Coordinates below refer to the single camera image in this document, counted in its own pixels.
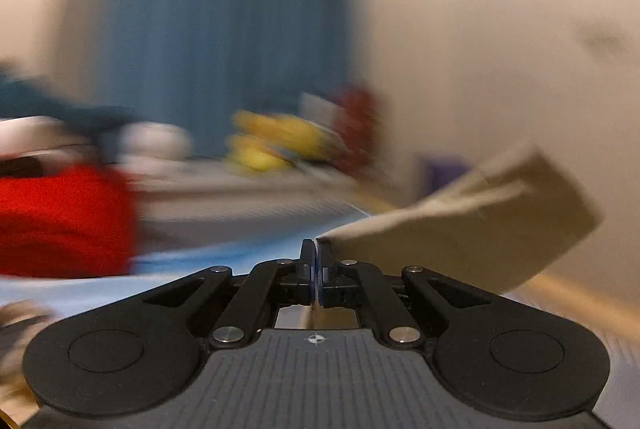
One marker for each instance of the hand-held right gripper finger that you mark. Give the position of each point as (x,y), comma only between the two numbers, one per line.
(312,271)
(324,274)

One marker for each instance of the beige and yellow shirt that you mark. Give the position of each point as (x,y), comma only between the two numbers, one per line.
(465,229)

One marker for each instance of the yellow plush toy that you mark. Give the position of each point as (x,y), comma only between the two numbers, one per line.
(282,129)
(255,156)

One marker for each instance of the dark red bag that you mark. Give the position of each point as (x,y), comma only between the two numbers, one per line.
(357,134)

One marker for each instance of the light blue blanket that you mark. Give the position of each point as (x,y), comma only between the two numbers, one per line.
(165,271)

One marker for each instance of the purple box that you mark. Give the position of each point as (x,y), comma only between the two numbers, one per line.
(442,174)

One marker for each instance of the white soft object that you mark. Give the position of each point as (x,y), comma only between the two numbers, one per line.
(155,141)

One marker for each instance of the blue curtain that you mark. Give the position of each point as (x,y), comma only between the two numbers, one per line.
(225,39)

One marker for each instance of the red cushion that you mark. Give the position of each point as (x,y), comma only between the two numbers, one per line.
(60,219)

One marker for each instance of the teal cloth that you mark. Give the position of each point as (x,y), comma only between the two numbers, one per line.
(55,104)

